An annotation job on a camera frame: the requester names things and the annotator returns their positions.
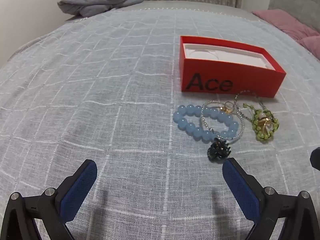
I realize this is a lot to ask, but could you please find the gold charm earring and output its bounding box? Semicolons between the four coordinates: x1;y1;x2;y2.
220;102;237;114

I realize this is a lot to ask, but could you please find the red cardboard box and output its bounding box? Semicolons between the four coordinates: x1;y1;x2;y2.
179;35;286;98

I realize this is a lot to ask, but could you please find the blue bead bracelet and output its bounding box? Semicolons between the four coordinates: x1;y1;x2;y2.
173;104;239;140

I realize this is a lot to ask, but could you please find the green bead bracelet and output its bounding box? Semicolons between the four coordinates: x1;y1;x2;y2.
244;102;280;143

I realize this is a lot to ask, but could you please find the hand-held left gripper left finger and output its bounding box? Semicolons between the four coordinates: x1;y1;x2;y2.
0;159;98;240

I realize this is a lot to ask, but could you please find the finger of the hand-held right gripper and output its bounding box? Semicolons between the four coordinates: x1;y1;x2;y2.
309;147;320;172

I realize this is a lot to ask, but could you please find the silver bracelet with black flower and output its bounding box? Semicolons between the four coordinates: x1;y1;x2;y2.
201;100;244;161

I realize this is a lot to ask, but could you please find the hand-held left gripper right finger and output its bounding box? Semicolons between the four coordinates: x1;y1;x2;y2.
222;157;320;240

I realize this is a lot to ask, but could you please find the thin silver beaded hoop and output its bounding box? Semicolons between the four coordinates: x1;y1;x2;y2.
234;91;265;120

